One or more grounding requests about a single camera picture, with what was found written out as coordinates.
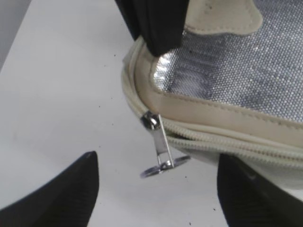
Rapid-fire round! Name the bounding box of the cream bag with silver top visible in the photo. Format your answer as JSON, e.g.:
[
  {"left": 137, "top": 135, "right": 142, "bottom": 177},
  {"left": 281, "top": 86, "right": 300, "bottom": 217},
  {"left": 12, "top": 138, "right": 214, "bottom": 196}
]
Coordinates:
[{"left": 122, "top": 0, "right": 303, "bottom": 191}]

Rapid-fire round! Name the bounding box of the silver zipper pull with ring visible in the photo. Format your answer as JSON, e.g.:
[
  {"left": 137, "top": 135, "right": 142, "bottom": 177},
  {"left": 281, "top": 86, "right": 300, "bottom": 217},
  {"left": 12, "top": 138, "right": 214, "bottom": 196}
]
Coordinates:
[{"left": 140, "top": 111, "right": 191, "bottom": 178}]

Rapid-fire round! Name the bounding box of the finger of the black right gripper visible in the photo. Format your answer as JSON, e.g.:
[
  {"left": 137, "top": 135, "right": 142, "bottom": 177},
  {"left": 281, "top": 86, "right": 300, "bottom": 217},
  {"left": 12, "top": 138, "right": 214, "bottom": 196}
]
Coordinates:
[{"left": 217, "top": 154, "right": 303, "bottom": 227}]

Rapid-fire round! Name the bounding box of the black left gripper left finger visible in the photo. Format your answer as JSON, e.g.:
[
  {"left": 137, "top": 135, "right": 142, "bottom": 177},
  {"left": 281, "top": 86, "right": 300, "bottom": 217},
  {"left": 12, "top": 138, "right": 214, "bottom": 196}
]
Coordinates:
[{"left": 0, "top": 151, "right": 99, "bottom": 227}]

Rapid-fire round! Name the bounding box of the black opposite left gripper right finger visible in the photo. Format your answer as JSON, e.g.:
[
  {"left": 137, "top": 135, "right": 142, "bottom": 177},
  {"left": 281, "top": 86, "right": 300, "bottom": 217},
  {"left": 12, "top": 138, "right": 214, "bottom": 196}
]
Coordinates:
[{"left": 116, "top": 0, "right": 187, "bottom": 57}]

